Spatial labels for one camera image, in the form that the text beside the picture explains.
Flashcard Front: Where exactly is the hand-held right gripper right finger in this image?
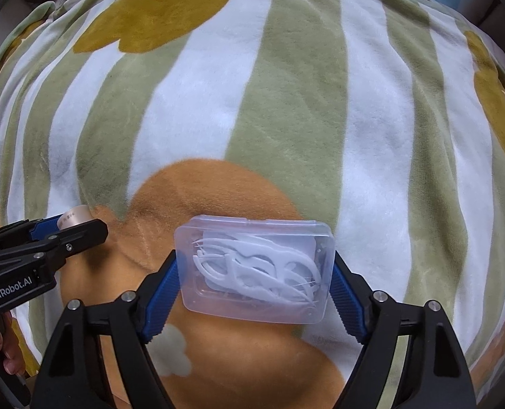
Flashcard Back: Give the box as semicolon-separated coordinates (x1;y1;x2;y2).
327;251;479;409

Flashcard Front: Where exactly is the clear floss pick box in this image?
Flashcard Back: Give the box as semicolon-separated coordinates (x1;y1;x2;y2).
173;214;336;322

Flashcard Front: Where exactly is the small cylindrical bottle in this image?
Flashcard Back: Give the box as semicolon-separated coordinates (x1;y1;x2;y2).
58;206;93;228

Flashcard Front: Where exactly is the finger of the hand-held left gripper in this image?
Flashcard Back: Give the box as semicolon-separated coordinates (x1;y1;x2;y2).
0;218;62;244
0;219;109;274

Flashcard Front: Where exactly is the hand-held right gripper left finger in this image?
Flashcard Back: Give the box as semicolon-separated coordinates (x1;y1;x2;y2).
35;251;179;409

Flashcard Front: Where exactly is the striped floral blanket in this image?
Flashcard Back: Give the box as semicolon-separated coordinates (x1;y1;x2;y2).
0;0;505;409

